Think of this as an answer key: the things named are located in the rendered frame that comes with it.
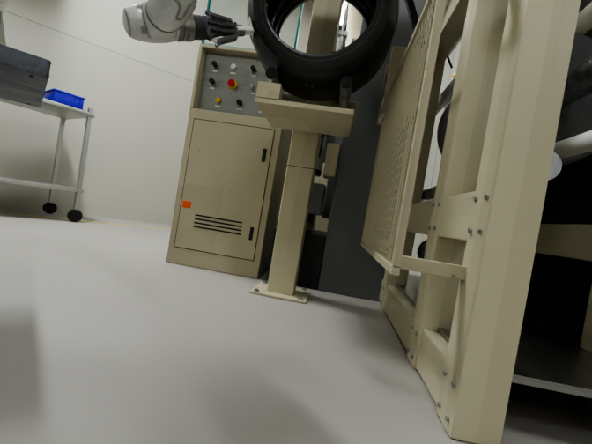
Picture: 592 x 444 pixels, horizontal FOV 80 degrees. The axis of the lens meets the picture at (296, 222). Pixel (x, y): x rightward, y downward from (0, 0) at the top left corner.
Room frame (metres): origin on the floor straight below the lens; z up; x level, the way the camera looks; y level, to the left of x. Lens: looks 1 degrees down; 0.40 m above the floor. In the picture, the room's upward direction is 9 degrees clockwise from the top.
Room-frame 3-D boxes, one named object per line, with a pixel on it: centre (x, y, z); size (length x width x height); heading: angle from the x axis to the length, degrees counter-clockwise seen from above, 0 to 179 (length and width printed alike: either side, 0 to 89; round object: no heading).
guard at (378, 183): (1.21, -0.28, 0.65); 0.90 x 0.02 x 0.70; 174
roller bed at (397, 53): (1.65, -0.38, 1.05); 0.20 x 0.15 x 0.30; 174
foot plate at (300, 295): (1.73, 0.02, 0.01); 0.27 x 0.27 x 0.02; 84
